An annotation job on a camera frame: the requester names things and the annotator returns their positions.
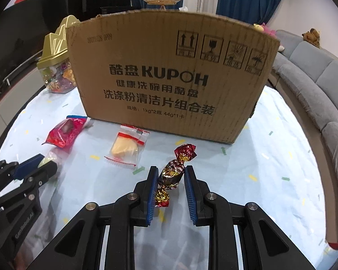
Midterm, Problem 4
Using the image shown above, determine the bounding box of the black cabinet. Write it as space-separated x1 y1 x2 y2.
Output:
0 0 130 102

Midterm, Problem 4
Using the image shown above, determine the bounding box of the red gold foil candy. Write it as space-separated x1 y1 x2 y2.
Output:
153 143 198 207

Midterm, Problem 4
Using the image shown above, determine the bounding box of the pink plush toy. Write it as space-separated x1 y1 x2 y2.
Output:
260 22 278 38

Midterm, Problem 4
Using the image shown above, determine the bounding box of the clear cake slice packet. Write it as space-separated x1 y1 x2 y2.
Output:
104 124 150 169

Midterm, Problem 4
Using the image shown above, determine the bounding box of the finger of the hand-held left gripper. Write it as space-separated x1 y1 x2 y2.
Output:
0 154 46 186
0 162 58 209

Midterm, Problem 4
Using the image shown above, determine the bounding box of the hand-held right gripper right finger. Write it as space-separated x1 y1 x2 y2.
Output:
184 165 317 270

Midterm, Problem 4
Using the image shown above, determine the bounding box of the light green candy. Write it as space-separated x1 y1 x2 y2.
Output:
37 151 60 180

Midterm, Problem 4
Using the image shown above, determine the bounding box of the brown teddy bear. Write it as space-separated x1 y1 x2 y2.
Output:
302 28 321 48

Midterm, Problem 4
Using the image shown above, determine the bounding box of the candy jar with gold lid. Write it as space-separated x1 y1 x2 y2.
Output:
37 15 76 93

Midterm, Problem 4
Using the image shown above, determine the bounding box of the brown cardboard box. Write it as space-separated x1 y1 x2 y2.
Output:
65 9 281 145

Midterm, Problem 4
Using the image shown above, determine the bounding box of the grey sofa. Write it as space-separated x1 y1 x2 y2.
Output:
267 29 338 231

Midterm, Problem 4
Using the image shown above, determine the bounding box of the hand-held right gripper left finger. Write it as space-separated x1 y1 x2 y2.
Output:
25 166 160 270

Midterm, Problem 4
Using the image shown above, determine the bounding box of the red snack packet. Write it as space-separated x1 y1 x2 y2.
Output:
42 115 92 148

